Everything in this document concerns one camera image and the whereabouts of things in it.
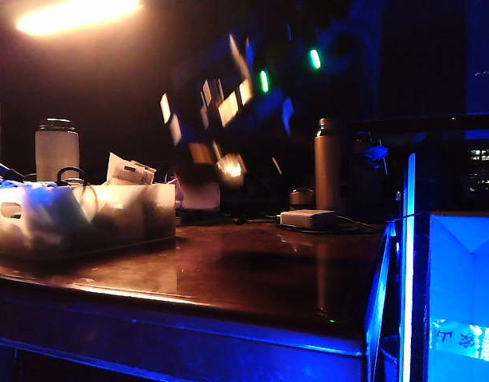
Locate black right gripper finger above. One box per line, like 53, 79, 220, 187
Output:
186, 139, 216, 165
214, 141, 248, 189

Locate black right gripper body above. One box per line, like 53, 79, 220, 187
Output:
159, 33, 269, 156

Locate pale pink tissue box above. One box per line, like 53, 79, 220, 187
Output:
174, 181, 221, 212

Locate translucent plastic storage box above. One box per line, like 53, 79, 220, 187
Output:
0, 182, 177, 262

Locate cardboard box with handwritten label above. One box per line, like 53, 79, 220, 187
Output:
426, 212, 489, 382

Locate small metal cup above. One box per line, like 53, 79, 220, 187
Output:
288, 188, 315, 212

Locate white paper packets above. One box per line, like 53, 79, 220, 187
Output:
106, 152, 157, 187

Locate white power adapter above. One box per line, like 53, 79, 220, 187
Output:
279, 209, 337, 231

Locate tall metallic thermos bottle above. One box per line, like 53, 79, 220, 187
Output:
314, 118, 346, 214

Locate white jar with dark lid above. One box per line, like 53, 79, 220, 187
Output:
34, 117, 80, 183

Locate hanging blue face mask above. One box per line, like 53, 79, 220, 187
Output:
362, 145, 390, 176

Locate blue and white small packs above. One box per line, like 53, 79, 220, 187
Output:
0, 162, 27, 189

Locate dark perforated crate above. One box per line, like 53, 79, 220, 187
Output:
461, 138, 489, 200

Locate black looped cable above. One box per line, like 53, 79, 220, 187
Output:
55, 166, 88, 187

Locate thin black power cable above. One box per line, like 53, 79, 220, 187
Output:
234, 214, 384, 236

